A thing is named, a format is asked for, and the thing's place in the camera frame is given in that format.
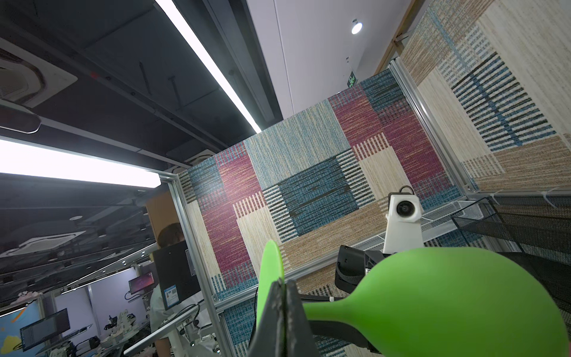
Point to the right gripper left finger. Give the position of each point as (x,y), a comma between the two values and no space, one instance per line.
(270,335)

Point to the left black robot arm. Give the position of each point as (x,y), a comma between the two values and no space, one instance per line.
(343,332)

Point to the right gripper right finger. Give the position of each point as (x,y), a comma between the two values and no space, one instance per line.
(299,340)

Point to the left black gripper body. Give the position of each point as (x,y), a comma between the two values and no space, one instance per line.
(353,265)

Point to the black wire shelf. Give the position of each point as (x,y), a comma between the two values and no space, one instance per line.
(536,230)

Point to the green plastic wine glass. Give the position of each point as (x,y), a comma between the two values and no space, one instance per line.
(439,302)

